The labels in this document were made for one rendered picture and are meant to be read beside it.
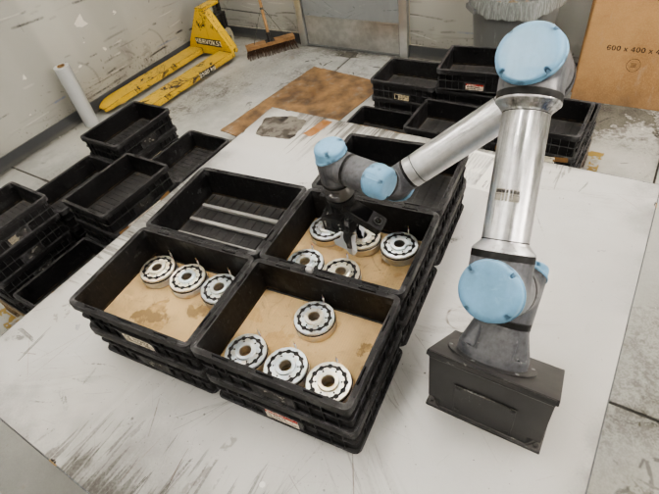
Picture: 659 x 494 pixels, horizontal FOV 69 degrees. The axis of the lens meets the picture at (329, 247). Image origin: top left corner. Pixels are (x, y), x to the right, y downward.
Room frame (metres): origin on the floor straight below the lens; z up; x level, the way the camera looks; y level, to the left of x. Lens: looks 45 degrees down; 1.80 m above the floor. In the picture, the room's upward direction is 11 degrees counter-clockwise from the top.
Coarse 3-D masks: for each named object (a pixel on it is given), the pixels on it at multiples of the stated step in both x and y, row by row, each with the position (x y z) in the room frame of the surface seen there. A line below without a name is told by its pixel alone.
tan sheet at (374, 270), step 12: (300, 240) 1.04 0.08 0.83; (324, 252) 0.97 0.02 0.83; (336, 252) 0.96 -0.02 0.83; (360, 264) 0.90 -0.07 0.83; (372, 264) 0.89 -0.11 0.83; (384, 264) 0.88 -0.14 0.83; (372, 276) 0.85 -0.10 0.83; (384, 276) 0.84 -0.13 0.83; (396, 276) 0.83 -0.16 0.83; (396, 288) 0.79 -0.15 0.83
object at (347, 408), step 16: (304, 272) 0.82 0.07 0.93; (352, 288) 0.74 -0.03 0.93; (368, 288) 0.73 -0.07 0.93; (224, 304) 0.76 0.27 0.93; (384, 336) 0.59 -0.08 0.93; (192, 352) 0.65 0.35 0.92; (208, 352) 0.64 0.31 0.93; (224, 368) 0.60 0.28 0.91; (240, 368) 0.58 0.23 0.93; (368, 368) 0.52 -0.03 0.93; (272, 384) 0.53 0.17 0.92; (288, 384) 0.52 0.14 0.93; (320, 400) 0.47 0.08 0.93; (336, 400) 0.46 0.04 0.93; (352, 400) 0.46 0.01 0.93
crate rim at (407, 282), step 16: (320, 192) 1.12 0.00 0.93; (400, 208) 0.98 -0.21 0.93; (416, 208) 0.97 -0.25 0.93; (432, 224) 0.89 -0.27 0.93; (272, 240) 0.96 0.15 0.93; (272, 256) 0.89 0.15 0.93; (416, 256) 0.80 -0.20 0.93; (320, 272) 0.80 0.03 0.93; (416, 272) 0.76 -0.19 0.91; (384, 288) 0.72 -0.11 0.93; (400, 288) 0.71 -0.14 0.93
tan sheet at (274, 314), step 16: (256, 304) 0.83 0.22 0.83; (272, 304) 0.82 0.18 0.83; (288, 304) 0.81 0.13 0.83; (256, 320) 0.78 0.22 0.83; (272, 320) 0.77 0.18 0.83; (288, 320) 0.76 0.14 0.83; (336, 320) 0.73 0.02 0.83; (352, 320) 0.72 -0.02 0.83; (272, 336) 0.72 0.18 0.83; (288, 336) 0.71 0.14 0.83; (336, 336) 0.68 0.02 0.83; (352, 336) 0.67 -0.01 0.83; (368, 336) 0.66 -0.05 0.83; (224, 352) 0.70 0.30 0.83; (272, 352) 0.67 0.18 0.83; (304, 352) 0.66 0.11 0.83; (320, 352) 0.65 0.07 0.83; (336, 352) 0.64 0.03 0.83; (352, 352) 0.63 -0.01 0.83; (368, 352) 0.62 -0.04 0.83; (288, 368) 0.62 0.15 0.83; (352, 368) 0.59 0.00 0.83
